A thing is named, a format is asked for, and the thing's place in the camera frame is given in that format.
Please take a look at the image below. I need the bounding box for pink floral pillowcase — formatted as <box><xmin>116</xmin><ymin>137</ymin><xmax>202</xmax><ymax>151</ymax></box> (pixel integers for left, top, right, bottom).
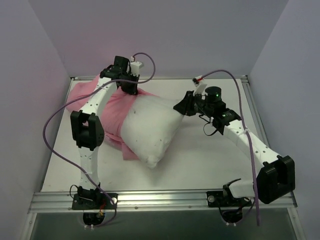
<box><xmin>67</xmin><ymin>75</ymin><xmax>152</xmax><ymax>160</ymax></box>

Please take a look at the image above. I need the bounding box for white pillow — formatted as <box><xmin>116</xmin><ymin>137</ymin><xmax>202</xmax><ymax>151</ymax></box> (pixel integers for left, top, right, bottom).
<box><xmin>120</xmin><ymin>95</ymin><xmax>184</xmax><ymax>169</ymax></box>

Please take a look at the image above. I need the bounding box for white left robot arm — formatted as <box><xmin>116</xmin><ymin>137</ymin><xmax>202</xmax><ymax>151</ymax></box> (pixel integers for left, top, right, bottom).
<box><xmin>70</xmin><ymin>56</ymin><xmax>144</xmax><ymax>210</ymax></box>

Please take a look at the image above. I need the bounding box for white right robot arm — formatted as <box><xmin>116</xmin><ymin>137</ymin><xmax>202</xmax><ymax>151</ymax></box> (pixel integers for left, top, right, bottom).
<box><xmin>173</xmin><ymin>86</ymin><xmax>296</xmax><ymax>207</ymax></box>

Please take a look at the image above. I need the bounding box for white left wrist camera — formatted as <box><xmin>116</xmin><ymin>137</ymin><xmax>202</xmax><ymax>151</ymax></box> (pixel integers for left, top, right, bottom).
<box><xmin>129</xmin><ymin>56</ymin><xmax>144</xmax><ymax>77</ymax></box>

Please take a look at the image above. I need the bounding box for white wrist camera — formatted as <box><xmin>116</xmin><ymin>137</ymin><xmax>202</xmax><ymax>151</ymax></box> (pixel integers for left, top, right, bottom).
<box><xmin>192</xmin><ymin>75</ymin><xmax>207</xmax><ymax>96</ymax></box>
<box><xmin>129</xmin><ymin>56</ymin><xmax>144</xmax><ymax>77</ymax></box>

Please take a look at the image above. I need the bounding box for black short right cable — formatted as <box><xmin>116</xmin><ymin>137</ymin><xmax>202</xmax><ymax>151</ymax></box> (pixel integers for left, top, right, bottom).
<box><xmin>202</xmin><ymin>121</ymin><xmax>218</xmax><ymax>137</ymax></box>

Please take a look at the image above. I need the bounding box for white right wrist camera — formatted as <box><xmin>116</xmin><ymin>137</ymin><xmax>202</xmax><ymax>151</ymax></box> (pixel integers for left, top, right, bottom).
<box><xmin>192</xmin><ymin>75</ymin><xmax>207</xmax><ymax>96</ymax></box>

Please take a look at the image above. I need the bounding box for aluminium back rail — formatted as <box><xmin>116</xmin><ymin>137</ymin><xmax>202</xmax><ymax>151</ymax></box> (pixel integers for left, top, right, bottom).
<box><xmin>71</xmin><ymin>72</ymin><xmax>249</xmax><ymax>82</ymax></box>

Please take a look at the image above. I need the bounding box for aluminium rail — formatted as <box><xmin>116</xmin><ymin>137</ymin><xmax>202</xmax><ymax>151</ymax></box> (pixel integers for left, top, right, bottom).
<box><xmin>27</xmin><ymin>186</ymin><xmax>298</xmax><ymax>214</ymax></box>
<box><xmin>241</xmin><ymin>76</ymin><xmax>286</xmax><ymax>188</ymax></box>
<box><xmin>71</xmin><ymin>72</ymin><xmax>249</xmax><ymax>82</ymax></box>

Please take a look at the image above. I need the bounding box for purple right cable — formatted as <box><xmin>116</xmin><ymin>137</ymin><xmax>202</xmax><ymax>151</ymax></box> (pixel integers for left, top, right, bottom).
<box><xmin>202</xmin><ymin>69</ymin><xmax>261</xmax><ymax>227</ymax></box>

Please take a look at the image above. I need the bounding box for purple cable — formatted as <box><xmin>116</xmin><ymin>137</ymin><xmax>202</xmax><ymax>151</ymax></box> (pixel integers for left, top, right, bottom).
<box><xmin>42</xmin><ymin>52</ymin><xmax>157</xmax><ymax>228</ymax></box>
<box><xmin>202</xmin><ymin>69</ymin><xmax>261</xmax><ymax>227</ymax></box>

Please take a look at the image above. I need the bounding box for aluminium right side rail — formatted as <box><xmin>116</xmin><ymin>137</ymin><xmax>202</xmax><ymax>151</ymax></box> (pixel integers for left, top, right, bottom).
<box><xmin>241</xmin><ymin>76</ymin><xmax>286</xmax><ymax>188</ymax></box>

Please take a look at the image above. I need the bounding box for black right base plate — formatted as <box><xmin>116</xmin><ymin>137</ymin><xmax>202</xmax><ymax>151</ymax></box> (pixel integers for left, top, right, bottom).
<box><xmin>206</xmin><ymin>190</ymin><xmax>253</xmax><ymax>226</ymax></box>

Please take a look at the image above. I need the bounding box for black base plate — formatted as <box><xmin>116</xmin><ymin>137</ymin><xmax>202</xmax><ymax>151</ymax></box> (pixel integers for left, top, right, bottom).
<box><xmin>71</xmin><ymin>189</ymin><xmax>119</xmax><ymax>227</ymax></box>
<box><xmin>206</xmin><ymin>190</ymin><xmax>253</xmax><ymax>226</ymax></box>

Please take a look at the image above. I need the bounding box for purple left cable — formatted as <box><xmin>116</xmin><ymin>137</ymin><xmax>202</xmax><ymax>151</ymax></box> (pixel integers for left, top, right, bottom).
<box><xmin>42</xmin><ymin>52</ymin><xmax>157</xmax><ymax>228</ymax></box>

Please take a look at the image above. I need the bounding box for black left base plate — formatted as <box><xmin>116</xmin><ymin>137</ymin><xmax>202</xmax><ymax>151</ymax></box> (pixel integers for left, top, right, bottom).
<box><xmin>71</xmin><ymin>189</ymin><xmax>119</xmax><ymax>227</ymax></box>

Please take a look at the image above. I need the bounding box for aluminium front rail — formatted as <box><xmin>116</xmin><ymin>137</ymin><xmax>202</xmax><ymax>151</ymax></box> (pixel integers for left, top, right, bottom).
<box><xmin>27</xmin><ymin>186</ymin><xmax>298</xmax><ymax>214</ymax></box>

